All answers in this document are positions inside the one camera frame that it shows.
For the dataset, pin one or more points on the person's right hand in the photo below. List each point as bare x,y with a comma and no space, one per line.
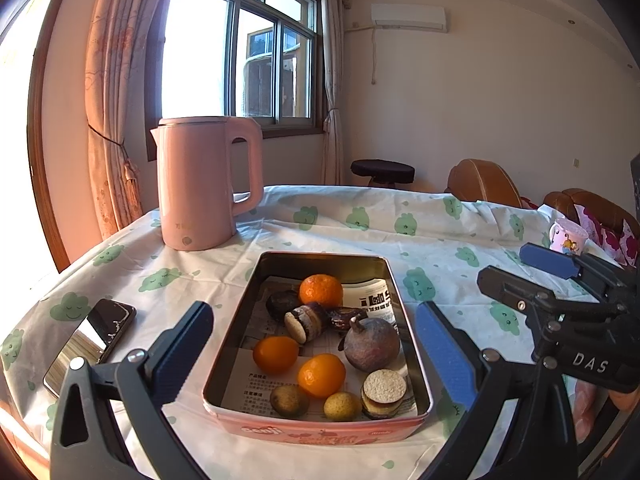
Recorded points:
584,407

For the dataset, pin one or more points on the brown leather sofa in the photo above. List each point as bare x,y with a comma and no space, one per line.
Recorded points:
475,180

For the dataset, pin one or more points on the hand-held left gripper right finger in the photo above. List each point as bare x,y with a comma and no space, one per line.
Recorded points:
442,350

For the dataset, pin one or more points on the large rough-skinned orange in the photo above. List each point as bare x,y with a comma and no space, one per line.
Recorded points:
321,290

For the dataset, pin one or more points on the pink red cloth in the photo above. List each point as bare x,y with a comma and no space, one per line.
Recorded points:
529,204

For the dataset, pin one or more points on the dark round fruit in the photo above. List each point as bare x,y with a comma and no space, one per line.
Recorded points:
277,302

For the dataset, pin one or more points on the pink cartoon cup with lid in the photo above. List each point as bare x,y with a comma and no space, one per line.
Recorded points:
567,240

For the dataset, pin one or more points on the pink floral cushion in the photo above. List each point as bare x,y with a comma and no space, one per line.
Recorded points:
607,240

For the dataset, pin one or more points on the brown pomegranate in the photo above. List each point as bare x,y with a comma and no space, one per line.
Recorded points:
372,345

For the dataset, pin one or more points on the pink metal tin box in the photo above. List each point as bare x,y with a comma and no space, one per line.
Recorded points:
320,435

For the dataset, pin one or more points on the wide pink patterned curtain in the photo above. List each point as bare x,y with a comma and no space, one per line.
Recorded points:
110,85

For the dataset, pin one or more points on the wooden framed glass door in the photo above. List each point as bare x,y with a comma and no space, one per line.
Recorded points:
20,135

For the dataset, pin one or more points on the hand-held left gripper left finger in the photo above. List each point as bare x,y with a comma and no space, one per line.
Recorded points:
182,350

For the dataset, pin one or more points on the pink electric kettle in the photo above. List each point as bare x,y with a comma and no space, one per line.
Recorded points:
195,185

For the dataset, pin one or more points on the sliding glass window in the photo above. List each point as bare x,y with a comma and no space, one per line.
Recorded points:
200,50

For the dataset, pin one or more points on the white wall air conditioner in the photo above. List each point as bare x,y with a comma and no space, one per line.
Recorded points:
407,15

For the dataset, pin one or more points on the narrow beige curtain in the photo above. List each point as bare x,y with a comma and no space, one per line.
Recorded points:
332,85

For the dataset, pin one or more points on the round dark stool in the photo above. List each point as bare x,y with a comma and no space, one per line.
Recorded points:
382,170

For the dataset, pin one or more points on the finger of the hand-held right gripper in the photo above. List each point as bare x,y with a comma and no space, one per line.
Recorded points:
510,290
547,260

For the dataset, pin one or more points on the white tablecloth with green clouds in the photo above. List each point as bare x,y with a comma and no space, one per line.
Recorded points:
350,230

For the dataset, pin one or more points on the smooth orange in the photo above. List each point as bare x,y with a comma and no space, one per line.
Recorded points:
275,355
321,376

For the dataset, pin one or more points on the small yellow-brown round fruit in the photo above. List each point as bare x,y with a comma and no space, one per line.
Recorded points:
342,406
289,400

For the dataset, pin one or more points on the black smartphone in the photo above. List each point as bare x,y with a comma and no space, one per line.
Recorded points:
95,340

